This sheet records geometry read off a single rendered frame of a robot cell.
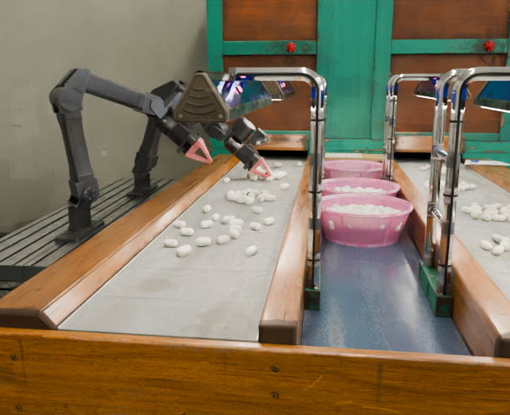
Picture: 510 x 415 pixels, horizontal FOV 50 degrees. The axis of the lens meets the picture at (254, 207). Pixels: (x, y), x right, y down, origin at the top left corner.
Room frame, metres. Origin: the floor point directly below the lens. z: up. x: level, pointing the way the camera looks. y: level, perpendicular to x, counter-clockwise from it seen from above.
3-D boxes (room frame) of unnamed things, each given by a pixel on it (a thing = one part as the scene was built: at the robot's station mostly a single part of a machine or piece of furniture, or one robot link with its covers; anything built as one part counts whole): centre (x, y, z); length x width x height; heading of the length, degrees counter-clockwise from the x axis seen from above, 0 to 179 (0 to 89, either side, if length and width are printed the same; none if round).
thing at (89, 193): (1.54, 0.50, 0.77); 0.09 x 0.06 x 0.06; 36
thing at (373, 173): (2.19, -0.39, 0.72); 0.27 x 0.27 x 0.10
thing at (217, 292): (1.63, 0.03, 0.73); 1.81 x 0.30 x 0.02; 172
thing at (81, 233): (1.54, 0.50, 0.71); 0.20 x 0.07 x 0.08; 174
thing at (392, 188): (1.75, -0.33, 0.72); 0.27 x 0.27 x 0.10
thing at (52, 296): (1.66, 0.23, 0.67); 1.81 x 0.12 x 0.19; 172
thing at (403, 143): (2.41, -0.76, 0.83); 0.30 x 0.06 x 0.07; 82
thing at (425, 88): (1.98, -0.65, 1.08); 0.62 x 0.08 x 0.07; 172
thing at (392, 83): (1.99, -0.57, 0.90); 0.20 x 0.19 x 0.45; 172
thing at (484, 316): (1.57, -0.47, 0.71); 1.81 x 0.05 x 0.11; 172
